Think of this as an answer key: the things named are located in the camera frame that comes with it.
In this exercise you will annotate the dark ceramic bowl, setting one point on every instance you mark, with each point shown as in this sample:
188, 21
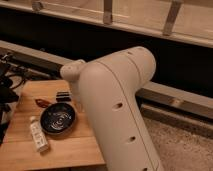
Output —
57, 118

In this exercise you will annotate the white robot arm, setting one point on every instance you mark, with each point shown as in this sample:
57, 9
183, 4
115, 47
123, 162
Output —
105, 90

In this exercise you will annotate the red brown small object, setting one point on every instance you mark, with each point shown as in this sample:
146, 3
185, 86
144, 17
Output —
42, 103

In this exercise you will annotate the white tube bottle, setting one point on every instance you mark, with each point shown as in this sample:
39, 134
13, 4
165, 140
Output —
38, 136

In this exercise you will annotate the round metal knob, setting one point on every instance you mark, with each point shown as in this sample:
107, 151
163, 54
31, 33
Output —
37, 5

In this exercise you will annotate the metal window bracket left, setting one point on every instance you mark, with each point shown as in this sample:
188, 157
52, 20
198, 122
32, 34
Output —
107, 11

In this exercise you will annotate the metal window bracket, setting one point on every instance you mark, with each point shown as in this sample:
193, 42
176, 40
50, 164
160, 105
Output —
107, 11
171, 17

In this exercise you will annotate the black equipment with cables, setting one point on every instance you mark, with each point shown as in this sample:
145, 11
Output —
10, 78

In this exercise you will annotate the metal window bracket right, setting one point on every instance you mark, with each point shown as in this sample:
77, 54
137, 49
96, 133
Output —
171, 17

